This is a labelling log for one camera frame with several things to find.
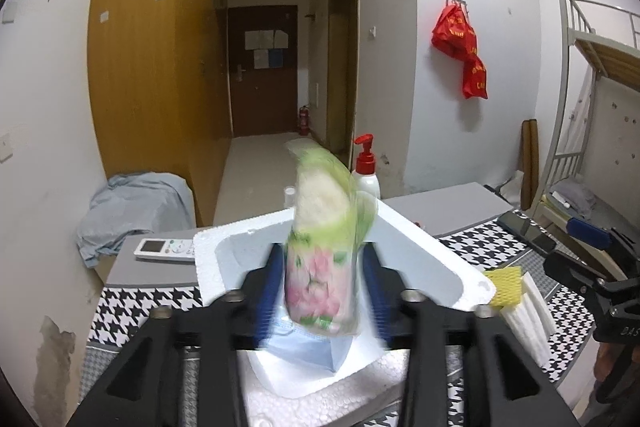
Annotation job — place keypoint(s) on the white foam box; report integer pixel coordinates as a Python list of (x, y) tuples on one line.
[(425, 252)]

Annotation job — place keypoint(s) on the yellow foam net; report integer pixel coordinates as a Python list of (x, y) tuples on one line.
[(505, 287)]

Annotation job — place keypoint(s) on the grey clothes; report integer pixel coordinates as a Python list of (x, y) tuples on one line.
[(575, 197)]

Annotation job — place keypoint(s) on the narrow red plastic bag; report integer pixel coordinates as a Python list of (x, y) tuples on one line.
[(475, 79)]

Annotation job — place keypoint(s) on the small white paper notice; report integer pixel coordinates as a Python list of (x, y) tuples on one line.
[(260, 59)]

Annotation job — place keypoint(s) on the wide white paper notice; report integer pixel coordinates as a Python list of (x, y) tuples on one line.
[(265, 39)]

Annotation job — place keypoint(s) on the white wall plate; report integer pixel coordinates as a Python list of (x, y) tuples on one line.
[(10, 13)]

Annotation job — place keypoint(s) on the floral soft tissue packet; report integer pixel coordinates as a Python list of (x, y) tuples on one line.
[(320, 277)]

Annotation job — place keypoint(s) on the white foam sheet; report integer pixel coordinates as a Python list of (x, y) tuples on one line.
[(530, 317)]

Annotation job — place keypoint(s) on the black smartphone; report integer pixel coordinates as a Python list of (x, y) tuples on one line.
[(525, 229)]

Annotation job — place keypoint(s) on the blue packet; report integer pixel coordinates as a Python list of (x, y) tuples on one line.
[(310, 354)]

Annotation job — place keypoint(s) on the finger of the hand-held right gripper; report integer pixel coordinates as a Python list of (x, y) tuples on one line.
[(575, 269), (590, 229)]

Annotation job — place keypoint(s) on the small white bottle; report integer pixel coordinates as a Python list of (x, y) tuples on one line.
[(289, 196)]

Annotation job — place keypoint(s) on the large red plastic bag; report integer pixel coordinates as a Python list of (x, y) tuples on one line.
[(452, 32)]

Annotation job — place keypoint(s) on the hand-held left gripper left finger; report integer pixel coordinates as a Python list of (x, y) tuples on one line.
[(265, 302)]

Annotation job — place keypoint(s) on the white plastic bag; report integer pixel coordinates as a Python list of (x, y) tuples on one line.
[(511, 189)]

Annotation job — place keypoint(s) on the wooden wardrobe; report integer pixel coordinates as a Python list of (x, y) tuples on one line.
[(150, 82)]

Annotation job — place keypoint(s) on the brown entrance door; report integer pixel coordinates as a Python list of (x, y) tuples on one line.
[(262, 97)]

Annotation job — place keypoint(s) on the blue-grey cloth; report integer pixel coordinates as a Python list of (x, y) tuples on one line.
[(135, 212)]

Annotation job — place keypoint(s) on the metal bunk bed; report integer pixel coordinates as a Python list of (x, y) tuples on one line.
[(615, 62)]

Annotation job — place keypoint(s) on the blue paper notice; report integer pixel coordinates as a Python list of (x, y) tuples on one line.
[(275, 58)]

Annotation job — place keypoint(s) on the red fire extinguisher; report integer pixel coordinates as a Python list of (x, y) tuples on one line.
[(304, 119)]

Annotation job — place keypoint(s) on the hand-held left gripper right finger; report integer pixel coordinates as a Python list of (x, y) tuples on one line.
[(372, 302)]

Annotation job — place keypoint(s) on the white remote control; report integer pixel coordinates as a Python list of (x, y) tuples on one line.
[(160, 248)]

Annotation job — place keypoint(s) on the houndstooth tablecloth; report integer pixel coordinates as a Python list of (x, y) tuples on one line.
[(150, 297)]

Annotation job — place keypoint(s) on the wooden side doorway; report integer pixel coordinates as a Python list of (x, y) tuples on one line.
[(342, 57)]

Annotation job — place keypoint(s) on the white red pump lotion bottle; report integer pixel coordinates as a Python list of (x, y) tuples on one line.
[(367, 182)]

